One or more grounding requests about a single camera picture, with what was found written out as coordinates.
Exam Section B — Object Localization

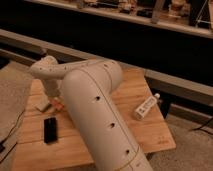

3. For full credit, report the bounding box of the black rectangular device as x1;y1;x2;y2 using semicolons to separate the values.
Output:
44;117;57;143

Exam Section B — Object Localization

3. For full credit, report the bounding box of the white rectangular sponge block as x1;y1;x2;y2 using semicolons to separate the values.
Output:
35;99;51;112

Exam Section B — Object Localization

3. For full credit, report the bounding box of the black cable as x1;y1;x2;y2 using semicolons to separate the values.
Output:
0;109;27;164

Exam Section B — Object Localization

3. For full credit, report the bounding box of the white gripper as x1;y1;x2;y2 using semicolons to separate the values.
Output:
42;80;60;98

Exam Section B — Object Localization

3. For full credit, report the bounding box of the white tube bottle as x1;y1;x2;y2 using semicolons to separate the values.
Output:
134;93;160;120

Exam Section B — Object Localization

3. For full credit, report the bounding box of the wooden cutting board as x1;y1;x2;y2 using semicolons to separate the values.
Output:
12;69;176;171

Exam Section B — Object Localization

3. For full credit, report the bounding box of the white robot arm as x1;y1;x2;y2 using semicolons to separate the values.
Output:
30;56;153;171

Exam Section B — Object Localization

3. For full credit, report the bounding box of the wooden shelf with clutter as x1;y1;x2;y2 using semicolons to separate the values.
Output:
25;0;213;40

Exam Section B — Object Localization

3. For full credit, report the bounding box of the orange pepper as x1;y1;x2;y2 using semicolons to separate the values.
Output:
51;98;64;111

